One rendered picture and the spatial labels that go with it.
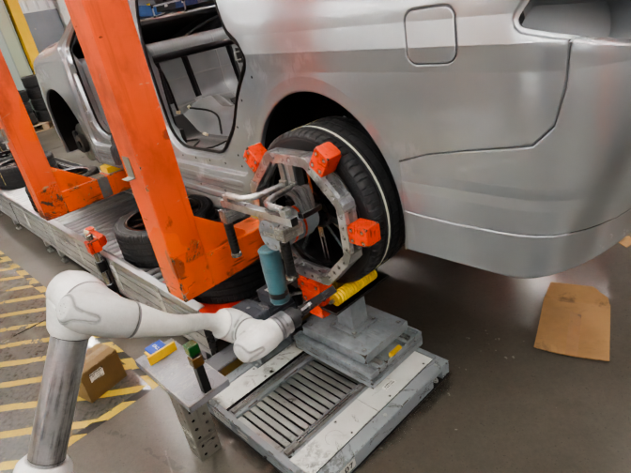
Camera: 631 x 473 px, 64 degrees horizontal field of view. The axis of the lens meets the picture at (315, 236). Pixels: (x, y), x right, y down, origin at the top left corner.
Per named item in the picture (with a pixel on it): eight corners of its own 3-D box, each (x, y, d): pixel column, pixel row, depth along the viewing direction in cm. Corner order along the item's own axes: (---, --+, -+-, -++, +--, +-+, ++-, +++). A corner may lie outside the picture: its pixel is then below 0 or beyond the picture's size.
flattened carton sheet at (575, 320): (610, 293, 258) (611, 287, 256) (609, 363, 216) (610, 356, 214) (546, 287, 272) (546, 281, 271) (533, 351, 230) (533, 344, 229)
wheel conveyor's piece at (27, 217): (147, 218, 476) (134, 180, 459) (57, 258, 427) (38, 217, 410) (106, 202, 545) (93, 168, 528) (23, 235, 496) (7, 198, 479)
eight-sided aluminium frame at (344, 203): (369, 290, 194) (348, 155, 170) (358, 298, 190) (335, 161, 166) (279, 256, 231) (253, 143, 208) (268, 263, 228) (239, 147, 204)
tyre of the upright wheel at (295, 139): (335, 266, 247) (439, 251, 193) (300, 288, 233) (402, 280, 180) (279, 141, 237) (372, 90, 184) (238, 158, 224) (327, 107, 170)
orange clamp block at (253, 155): (273, 158, 204) (260, 141, 205) (258, 163, 199) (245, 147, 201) (269, 167, 209) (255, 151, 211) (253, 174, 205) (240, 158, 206)
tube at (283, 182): (289, 189, 193) (284, 162, 188) (250, 208, 182) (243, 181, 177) (261, 183, 205) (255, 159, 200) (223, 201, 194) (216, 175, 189)
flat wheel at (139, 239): (103, 266, 331) (90, 235, 321) (165, 221, 384) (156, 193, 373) (183, 272, 303) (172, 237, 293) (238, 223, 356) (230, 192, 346)
